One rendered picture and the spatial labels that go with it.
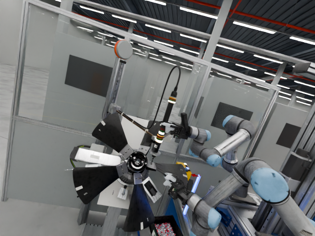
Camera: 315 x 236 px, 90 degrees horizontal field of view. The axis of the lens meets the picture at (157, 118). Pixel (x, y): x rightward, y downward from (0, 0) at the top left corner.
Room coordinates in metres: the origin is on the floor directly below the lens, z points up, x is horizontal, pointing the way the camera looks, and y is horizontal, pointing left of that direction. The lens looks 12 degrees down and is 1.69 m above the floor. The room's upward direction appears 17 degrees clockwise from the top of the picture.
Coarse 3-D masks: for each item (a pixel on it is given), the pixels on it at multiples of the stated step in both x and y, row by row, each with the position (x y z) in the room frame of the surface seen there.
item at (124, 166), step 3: (120, 165) 0.84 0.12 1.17; (123, 165) 0.85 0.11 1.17; (126, 165) 0.86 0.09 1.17; (117, 168) 0.84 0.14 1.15; (120, 168) 0.85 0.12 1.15; (123, 168) 0.86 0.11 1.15; (126, 168) 0.87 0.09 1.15; (120, 171) 0.85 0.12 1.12; (123, 171) 0.87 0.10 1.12; (126, 171) 0.88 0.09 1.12; (120, 174) 0.86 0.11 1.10; (123, 174) 0.87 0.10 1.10
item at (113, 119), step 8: (104, 120) 0.98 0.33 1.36; (112, 120) 0.97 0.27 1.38; (96, 128) 0.97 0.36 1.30; (104, 128) 0.97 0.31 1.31; (112, 128) 0.96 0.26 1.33; (120, 128) 0.95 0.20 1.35; (96, 136) 0.96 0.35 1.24; (104, 136) 0.96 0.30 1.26; (112, 136) 0.95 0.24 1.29; (120, 136) 0.94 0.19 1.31; (112, 144) 0.95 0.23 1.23; (120, 144) 0.93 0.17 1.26
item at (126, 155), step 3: (126, 147) 0.93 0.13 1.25; (129, 147) 0.92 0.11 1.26; (123, 150) 0.93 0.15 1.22; (126, 150) 0.93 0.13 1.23; (129, 150) 0.92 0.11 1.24; (132, 150) 0.91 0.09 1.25; (120, 153) 0.94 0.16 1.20; (123, 153) 0.93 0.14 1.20; (126, 153) 0.93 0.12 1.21; (129, 153) 0.92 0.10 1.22; (123, 156) 0.93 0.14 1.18; (126, 156) 0.93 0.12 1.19
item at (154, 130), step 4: (152, 120) 1.17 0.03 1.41; (148, 124) 1.15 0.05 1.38; (156, 124) 1.13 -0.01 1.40; (152, 128) 1.11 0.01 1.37; (156, 128) 1.10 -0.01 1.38; (152, 132) 1.07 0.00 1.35; (156, 132) 1.06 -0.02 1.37; (144, 136) 1.07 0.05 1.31; (148, 136) 1.05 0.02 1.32; (164, 136) 1.02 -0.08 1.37; (144, 140) 1.03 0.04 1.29; (148, 140) 1.01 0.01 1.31; (140, 144) 1.02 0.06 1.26; (144, 144) 1.00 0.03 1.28; (148, 144) 0.98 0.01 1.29
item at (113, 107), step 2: (110, 104) 1.36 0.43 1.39; (112, 104) 1.37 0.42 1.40; (114, 104) 1.39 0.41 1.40; (110, 106) 1.35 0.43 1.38; (112, 106) 1.32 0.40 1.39; (114, 106) 1.31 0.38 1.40; (116, 106) 1.34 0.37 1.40; (118, 106) 1.36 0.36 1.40; (110, 108) 1.34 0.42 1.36; (112, 108) 1.32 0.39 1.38; (114, 108) 1.31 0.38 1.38; (116, 108) 1.32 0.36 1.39; (118, 108) 1.34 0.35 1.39; (120, 108) 1.35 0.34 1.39; (108, 110) 1.36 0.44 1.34; (110, 110) 1.34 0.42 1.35; (112, 110) 1.31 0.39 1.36; (114, 110) 1.31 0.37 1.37; (116, 110) 1.33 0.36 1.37; (118, 110) 1.34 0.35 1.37; (110, 112) 1.33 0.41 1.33; (112, 112) 1.31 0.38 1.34; (114, 112) 1.32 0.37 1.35
